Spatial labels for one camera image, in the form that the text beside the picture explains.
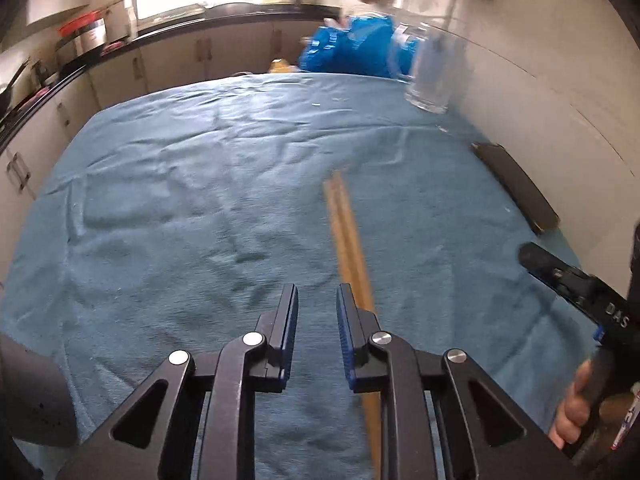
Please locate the dark phone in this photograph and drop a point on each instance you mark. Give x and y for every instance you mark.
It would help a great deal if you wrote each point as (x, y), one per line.
(520, 185)

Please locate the beige base cabinets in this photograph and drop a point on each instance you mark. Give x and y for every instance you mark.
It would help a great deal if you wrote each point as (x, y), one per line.
(170, 65)

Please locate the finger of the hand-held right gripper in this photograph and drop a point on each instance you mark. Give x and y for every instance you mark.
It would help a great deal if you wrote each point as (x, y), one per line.
(555, 275)

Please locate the blue table cloth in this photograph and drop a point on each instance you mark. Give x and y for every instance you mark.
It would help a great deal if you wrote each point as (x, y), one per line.
(175, 210)

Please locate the clear glass mug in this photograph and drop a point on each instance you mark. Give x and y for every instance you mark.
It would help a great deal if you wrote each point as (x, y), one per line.
(440, 70)

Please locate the steel pot with red lid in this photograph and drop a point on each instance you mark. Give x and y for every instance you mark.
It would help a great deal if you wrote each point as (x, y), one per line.
(85, 32)

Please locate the yellow packet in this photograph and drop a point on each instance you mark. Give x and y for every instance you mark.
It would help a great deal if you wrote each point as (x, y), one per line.
(281, 66)

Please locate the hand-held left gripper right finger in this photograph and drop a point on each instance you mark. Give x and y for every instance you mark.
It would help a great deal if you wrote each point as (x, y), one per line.
(345, 340)

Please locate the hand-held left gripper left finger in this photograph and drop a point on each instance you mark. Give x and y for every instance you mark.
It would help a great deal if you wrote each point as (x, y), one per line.
(290, 340)

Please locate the black kitchen counter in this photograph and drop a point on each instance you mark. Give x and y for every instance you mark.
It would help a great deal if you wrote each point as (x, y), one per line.
(200, 22)

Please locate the person's right hand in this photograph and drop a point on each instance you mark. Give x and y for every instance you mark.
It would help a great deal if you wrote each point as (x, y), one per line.
(570, 410)

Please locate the blue plastic bag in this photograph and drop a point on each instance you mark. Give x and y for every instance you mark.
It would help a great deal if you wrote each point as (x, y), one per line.
(350, 45)

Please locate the wooden chopstick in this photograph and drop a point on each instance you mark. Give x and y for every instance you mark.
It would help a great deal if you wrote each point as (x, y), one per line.
(351, 235)
(340, 235)

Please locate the black wok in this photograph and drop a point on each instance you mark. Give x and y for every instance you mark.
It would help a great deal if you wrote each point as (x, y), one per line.
(12, 90)

